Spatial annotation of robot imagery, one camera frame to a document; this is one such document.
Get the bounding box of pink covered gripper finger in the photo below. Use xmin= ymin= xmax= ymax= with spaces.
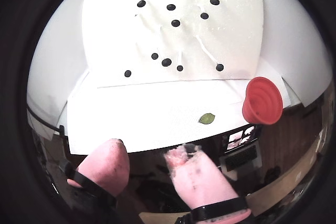
xmin=62 ymin=138 xmax=131 ymax=209
xmin=164 ymin=142 xmax=251 ymax=224

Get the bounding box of white paper sheet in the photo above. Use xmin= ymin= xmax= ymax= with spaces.
xmin=78 ymin=77 xmax=288 ymax=127

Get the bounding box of red collapsible cup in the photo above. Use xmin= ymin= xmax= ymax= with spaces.
xmin=241 ymin=76 xmax=284 ymax=125

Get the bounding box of green leaf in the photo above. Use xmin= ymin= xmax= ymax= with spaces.
xmin=198 ymin=113 xmax=216 ymax=125

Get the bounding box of silver laptop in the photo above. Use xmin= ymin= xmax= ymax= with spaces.
xmin=219 ymin=125 xmax=262 ymax=174

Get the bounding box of white foam board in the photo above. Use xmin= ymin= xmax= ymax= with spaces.
xmin=81 ymin=0 xmax=265 ymax=88

